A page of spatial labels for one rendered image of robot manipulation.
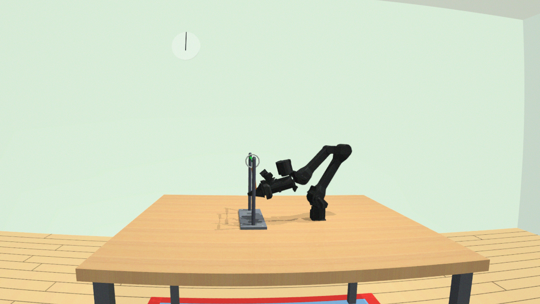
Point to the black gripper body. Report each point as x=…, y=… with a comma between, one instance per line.
x=269, y=190

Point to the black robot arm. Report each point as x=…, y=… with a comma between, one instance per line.
x=315, y=194

